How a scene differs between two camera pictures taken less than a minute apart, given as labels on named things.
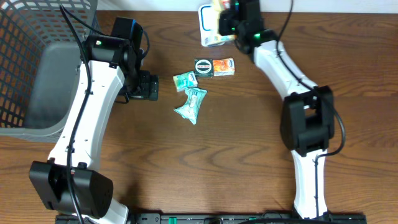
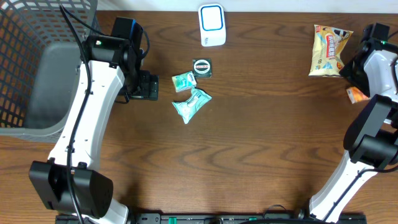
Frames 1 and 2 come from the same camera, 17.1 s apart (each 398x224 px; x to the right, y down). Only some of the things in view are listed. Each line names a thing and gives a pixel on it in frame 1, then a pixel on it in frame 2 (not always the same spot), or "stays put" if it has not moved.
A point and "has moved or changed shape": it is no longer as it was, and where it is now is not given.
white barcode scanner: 209,23 stays put
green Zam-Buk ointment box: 203,68 stays put
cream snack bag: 221,5 -> 328,44
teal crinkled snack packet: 190,109 has moved or changed shape
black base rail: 224,218 stays put
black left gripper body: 149,86 stays put
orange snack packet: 224,66 -> 356,95
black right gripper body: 227,22 -> 356,66
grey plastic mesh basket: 40,59 stays put
